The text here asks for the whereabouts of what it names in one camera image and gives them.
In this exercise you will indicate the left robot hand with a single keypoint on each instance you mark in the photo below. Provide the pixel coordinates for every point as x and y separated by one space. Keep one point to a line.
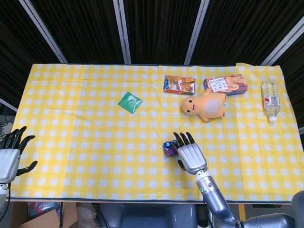
8 164

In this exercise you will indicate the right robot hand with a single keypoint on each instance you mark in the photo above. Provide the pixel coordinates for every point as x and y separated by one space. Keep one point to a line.
192 156

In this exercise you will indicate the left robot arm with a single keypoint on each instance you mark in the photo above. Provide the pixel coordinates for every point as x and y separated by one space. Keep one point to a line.
2 194

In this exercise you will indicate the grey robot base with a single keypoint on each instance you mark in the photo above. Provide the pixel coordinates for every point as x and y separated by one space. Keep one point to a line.
147 216

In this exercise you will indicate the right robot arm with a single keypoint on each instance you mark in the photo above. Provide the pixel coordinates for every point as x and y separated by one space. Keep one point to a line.
215 197

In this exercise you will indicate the blue toy building block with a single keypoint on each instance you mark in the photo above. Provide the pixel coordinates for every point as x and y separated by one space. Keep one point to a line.
167 144

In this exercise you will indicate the orange plush toy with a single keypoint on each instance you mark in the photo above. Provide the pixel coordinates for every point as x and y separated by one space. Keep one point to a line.
209 108

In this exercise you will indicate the red patterned bag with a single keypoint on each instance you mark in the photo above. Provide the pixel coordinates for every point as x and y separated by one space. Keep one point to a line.
42 210

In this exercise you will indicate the orange snack box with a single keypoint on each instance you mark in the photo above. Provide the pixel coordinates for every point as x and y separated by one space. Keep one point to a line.
179 84

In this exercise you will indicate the brown cardboard box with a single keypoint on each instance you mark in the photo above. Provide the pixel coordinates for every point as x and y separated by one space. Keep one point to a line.
66 216

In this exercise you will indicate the biscuit box with blue sides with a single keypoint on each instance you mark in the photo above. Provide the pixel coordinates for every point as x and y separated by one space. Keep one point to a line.
225 83

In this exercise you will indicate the green foil packet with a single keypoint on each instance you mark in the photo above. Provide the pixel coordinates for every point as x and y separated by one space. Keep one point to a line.
130 102

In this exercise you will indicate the yellow white checkered tablecloth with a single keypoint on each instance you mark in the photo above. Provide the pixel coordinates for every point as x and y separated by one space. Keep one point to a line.
95 154

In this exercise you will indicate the tan plastic bag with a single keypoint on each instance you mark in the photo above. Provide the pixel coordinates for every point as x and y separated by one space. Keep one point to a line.
86 212

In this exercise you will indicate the clear plastic water bottle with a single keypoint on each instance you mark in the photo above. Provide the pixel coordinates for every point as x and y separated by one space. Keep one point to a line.
270 99

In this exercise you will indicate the white frame post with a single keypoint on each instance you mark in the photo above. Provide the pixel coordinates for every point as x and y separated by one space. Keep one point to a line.
42 31
196 31
8 104
123 31
282 40

